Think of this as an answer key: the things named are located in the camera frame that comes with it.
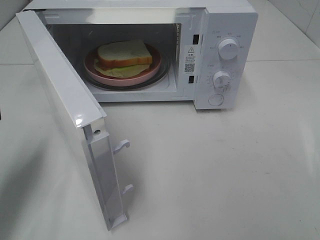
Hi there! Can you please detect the round door release button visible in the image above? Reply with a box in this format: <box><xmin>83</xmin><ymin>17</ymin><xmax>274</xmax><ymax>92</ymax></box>
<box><xmin>208</xmin><ymin>94</ymin><xmax>224</xmax><ymax>107</ymax></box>

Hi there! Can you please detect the sandwich with white bread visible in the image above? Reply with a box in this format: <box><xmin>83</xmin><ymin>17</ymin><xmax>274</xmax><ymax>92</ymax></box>
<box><xmin>97</xmin><ymin>39</ymin><xmax>153</xmax><ymax>69</ymax></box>

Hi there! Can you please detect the pink plate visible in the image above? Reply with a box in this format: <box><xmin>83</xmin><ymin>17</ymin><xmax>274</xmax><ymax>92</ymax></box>
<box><xmin>86</xmin><ymin>44</ymin><xmax>161</xmax><ymax>79</ymax></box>

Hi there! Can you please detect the white microwave door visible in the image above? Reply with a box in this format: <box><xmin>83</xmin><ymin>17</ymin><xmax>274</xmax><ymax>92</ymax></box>
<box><xmin>16</xmin><ymin>10</ymin><xmax>133</xmax><ymax>229</ymax></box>

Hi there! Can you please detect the glass microwave turntable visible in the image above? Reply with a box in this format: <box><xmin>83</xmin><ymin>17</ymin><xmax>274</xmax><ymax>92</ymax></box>
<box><xmin>83</xmin><ymin>54</ymin><xmax>170</xmax><ymax>91</ymax></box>

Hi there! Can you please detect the lower white timer knob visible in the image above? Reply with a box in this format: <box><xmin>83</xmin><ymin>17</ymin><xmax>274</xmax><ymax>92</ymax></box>
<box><xmin>212</xmin><ymin>71</ymin><xmax>232</xmax><ymax>88</ymax></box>

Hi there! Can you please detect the white microwave oven body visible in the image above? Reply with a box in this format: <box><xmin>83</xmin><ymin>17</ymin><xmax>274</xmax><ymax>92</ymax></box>
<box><xmin>21</xmin><ymin>0</ymin><xmax>258</xmax><ymax>110</ymax></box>

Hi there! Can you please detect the upper white power knob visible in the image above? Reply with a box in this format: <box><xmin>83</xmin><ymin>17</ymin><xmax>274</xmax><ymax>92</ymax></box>
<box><xmin>217</xmin><ymin>37</ymin><xmax>239</xmax><ymax>60</ymax></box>

